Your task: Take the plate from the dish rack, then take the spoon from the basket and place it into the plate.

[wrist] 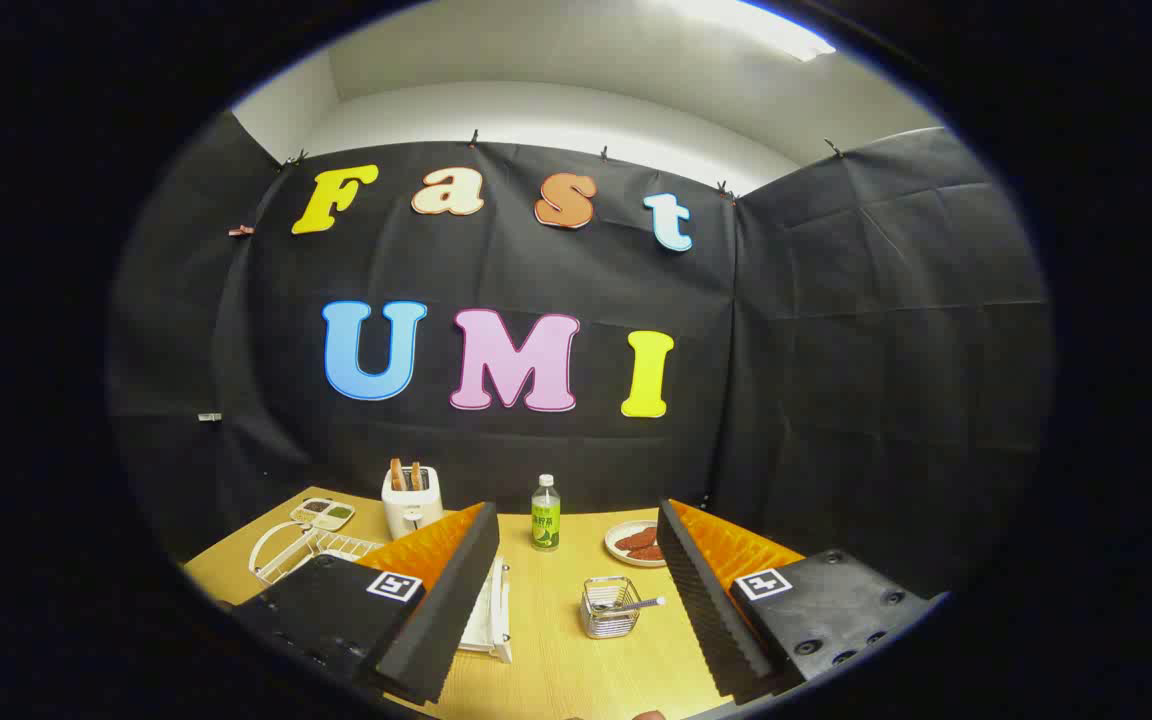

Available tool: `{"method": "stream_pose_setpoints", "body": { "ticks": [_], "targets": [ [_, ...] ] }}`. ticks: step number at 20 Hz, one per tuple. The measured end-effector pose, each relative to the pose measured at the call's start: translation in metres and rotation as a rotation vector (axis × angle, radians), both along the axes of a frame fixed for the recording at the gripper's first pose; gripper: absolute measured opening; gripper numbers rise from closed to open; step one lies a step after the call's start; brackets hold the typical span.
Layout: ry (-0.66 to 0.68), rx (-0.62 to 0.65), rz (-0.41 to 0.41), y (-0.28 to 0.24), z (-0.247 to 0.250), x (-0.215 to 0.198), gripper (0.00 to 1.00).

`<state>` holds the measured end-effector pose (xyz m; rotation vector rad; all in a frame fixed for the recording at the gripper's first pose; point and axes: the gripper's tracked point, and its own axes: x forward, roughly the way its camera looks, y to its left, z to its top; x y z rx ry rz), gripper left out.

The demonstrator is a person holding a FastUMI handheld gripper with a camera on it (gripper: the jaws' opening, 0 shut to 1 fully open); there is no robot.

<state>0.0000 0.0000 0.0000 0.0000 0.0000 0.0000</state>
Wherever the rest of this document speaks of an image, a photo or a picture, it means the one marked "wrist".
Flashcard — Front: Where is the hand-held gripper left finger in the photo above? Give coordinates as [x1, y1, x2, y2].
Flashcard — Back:
[229, 502, 502, 707]

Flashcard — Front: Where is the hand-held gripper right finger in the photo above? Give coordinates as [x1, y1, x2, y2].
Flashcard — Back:
[656, 498, 949, 705]

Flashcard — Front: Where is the white wire dish rack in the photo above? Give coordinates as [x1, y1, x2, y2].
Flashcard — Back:
[248, 520, 514, 664]

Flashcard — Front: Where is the metal wire basket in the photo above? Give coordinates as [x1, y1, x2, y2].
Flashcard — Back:
[581, 576, 643, 640]

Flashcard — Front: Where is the round white dish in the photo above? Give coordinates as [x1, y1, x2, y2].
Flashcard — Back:
[604, 520, 672, 569]

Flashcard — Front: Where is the white ribbed drain tray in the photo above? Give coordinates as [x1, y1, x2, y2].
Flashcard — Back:
[456, 560, 503, 653]

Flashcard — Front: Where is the white toaster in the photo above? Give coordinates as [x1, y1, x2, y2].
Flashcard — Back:
[381, 465, 445, 541]

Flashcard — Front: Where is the green label drink bottle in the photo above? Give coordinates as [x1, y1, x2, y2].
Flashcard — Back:
[531, 474, 563, 552]

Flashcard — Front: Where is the white divided condiment tray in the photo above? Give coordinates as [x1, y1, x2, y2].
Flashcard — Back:
[290, 498, 357, 532]

